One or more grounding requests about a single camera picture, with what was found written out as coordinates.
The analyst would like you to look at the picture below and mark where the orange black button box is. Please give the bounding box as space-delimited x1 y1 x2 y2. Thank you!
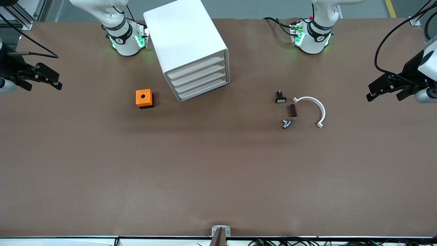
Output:
136 89 154 109

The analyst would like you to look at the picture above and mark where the white drawer cabinet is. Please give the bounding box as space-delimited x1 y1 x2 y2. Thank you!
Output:
143 0 230 103

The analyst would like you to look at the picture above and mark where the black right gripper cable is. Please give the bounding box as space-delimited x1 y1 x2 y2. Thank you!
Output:
0 13 59 59

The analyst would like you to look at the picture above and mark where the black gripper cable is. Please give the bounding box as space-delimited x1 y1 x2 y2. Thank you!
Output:
0 13 59 59
374 0 437 84

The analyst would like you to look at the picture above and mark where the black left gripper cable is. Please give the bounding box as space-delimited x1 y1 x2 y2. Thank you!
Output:
374 0 437 84

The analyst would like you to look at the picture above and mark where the aluminium frame post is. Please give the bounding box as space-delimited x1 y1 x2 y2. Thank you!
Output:
410 0 437 27
0 0 46 30

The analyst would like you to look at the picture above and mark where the white curved plastic bracket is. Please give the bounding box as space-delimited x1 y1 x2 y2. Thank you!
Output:
293 96 326 129

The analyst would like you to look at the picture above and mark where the metal connector bracket green light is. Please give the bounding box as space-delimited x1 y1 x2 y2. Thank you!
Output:
136 21 150 49
290 20 305 47

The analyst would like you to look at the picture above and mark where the black arm base cable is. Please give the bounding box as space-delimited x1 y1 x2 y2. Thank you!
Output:
263 16 295 37

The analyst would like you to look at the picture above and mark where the black cable bundle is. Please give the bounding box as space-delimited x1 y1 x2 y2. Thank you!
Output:
248 238 437 246

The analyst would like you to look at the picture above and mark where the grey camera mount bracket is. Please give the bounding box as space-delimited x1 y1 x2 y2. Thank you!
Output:
210 225 231 246

